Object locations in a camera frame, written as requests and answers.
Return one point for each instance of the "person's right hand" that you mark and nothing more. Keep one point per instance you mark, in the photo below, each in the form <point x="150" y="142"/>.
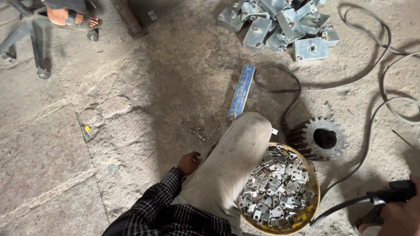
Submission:
<point x="402" y="218"/>

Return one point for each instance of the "person's left hand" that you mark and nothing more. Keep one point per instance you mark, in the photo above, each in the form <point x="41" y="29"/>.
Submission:
<point x="187" y="164"/>

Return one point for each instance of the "person's left fingers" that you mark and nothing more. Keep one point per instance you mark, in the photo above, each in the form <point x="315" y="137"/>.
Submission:
<point x="197" y="156"/>

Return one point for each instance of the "person's right fingers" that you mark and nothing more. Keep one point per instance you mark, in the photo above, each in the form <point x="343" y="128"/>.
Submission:
<point x="417" y="185"/>

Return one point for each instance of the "small scrap metal pieces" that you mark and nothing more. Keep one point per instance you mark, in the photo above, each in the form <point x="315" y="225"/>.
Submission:
<point x="199" y="135"/>

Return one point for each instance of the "black wristwatch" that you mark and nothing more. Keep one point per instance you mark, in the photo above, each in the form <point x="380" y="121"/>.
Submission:
<point x="179" y="172"/>

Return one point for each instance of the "person's beige trouser leg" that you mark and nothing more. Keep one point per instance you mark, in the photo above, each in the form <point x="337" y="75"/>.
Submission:
<point x="226" y="164"/>

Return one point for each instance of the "thin metal rod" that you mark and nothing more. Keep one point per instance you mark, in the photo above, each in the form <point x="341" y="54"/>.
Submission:
<point x="406" y="141"/>

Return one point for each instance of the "blue flat carton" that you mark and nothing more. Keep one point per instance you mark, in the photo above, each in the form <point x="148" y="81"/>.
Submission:
<point x="241" y="91"/>

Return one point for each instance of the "heap of small metal brackets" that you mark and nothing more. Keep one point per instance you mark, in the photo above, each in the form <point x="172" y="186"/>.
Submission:
<point x="277" y="190"/>

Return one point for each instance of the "round yellow metal pan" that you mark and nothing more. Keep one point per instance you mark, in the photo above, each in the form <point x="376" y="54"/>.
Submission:
<point x="310" y="213"/>

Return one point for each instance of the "large steel gear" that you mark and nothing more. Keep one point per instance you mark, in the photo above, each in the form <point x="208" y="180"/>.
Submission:
<point x="315" y="137"/>

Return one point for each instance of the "small grey metal blocks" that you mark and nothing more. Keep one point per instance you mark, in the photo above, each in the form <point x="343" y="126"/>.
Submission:
<point x="152" y="15"/>

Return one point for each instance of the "rusty metal bar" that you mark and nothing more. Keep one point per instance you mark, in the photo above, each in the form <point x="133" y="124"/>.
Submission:
<point x="129" y="18"/>

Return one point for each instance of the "pile of grey metal boxes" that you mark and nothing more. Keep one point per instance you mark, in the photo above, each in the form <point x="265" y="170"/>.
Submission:
<point x="282" y="28"/>

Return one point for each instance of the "grey swivel chair base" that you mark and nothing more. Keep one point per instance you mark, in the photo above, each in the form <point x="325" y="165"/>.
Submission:
<point x="31" y="36"/>

